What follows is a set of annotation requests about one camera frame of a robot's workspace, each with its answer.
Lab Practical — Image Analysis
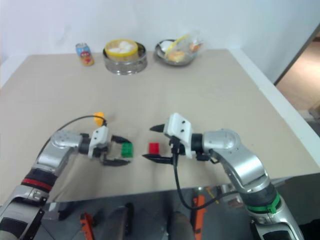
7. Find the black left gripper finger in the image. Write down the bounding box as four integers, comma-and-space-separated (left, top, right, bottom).
102, 158, 133, 168
111, 135, 131, 145

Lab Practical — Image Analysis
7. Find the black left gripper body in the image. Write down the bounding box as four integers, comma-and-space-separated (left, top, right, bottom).
93, 135, 114, 162

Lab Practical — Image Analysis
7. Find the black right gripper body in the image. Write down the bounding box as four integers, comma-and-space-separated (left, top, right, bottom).
163, 131, 188, 159

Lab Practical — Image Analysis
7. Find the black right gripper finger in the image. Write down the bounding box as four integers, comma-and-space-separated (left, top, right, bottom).
149, 122, 166, 134
141, 154, 174, 165

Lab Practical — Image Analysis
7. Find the green cube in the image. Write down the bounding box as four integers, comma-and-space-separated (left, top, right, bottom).
120, 142, 135, 159

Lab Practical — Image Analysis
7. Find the red cube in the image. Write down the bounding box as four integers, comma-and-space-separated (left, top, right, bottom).
148, 142, 161, 155

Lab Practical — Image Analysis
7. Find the yellow cube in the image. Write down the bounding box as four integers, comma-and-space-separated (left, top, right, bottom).
92, 111, 106, 127

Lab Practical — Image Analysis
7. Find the orange and black tool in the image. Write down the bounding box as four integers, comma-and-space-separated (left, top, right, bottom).
79, 211, 98, 240
191, 194, 208, 240

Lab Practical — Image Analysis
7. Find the round steel container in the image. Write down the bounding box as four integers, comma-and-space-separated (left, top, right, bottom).
102, 41, 149, 76

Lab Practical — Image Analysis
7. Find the steel bowl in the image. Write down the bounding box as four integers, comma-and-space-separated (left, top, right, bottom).
154, 39, 201, 68

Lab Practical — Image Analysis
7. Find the clear plastic food bag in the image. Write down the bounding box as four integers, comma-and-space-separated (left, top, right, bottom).
164, 30, 208, 64

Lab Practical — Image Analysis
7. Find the yellow steamer basket with buns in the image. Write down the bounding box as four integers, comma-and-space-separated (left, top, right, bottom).
104, 38, 139, 61

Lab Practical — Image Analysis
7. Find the printed drink can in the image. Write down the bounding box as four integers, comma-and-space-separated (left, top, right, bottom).
75, 42, 96, 67

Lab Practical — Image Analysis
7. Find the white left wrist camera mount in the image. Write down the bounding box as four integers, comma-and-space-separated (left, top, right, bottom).
87, 126, 111, 160

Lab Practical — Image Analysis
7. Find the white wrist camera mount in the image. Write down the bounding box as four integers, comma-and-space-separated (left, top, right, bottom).
87, 126, 111, 160
163, 112, 195, 159

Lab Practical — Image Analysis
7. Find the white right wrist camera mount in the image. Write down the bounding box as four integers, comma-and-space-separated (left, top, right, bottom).
163, 112, 195, 159

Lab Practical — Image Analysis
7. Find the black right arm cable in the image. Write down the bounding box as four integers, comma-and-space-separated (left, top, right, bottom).
171, 142, 242, 210

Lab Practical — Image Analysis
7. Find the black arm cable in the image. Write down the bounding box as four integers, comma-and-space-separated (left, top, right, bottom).
171, 142, 242, 210
37, 114, 109, 161

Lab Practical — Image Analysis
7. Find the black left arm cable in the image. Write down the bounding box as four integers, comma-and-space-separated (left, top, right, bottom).
37, 114, 109, 161

